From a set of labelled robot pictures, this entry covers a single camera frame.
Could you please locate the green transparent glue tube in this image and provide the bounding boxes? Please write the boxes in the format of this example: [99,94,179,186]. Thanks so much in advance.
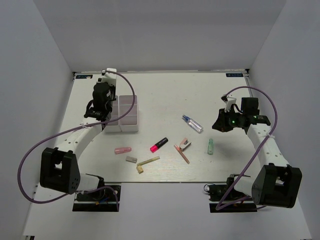
[207,138,214,155]

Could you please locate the white right organizer tray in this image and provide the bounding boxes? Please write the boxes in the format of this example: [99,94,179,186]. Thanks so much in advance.
[118,95,139,133]

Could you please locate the left corner label sticker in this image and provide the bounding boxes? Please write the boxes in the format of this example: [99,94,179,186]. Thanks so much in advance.
[75,74,93,79]

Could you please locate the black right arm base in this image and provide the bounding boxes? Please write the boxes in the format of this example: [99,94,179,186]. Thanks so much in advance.
[203,173,258,214]

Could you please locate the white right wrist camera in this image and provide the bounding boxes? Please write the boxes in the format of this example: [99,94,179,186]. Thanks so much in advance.
[221,94,237,113]

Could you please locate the grey eraser block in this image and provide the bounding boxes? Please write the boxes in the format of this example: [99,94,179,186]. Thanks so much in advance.
[125,156,138,164]

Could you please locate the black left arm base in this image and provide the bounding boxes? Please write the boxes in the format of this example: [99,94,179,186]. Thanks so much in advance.
[72,185,121,213]

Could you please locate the pink highlighter marker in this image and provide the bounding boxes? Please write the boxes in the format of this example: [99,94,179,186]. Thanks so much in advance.
[150,137,169,153]

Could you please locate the white left organizer tray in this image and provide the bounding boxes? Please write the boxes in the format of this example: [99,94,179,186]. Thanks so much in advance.
[103,95,121,133]

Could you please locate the blue capped spray bottle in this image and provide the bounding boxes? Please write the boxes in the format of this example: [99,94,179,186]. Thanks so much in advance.
[182,115,204,134]

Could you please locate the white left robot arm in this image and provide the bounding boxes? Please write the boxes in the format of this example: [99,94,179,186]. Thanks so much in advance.
[39,82,116,200]

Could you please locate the corner label sticker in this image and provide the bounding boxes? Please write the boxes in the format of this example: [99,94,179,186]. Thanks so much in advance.
[75,74,93,79]
[225,72,244,78]

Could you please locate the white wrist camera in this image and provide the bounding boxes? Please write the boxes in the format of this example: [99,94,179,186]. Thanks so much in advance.
[97,68,117,87]
[221,94,237,113]

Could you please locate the white organizer tray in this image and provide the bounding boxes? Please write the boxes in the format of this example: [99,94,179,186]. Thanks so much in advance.
[103,95,121,133]
[118,95,139,133]

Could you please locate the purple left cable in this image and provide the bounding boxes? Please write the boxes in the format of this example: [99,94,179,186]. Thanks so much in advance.
[18,71,135,205]

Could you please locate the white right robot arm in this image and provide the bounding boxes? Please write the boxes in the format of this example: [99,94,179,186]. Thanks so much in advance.
[212,96,302,210]

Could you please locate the right corner label sticker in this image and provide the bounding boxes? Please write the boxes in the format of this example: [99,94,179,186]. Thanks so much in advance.
[225,72,244,78]

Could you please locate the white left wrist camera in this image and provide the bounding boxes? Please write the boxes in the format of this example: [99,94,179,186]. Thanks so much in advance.
[97,68,117,87]

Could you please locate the yellow lead refill tube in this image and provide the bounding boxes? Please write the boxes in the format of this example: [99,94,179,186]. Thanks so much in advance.
[137,156,160,167]

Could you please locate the pink transparent case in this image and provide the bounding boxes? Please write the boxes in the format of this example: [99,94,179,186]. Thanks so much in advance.
[114,147,132,155]

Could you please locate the pink lead refill tube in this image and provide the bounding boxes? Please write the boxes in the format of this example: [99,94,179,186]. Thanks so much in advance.
[173,144,190,164]

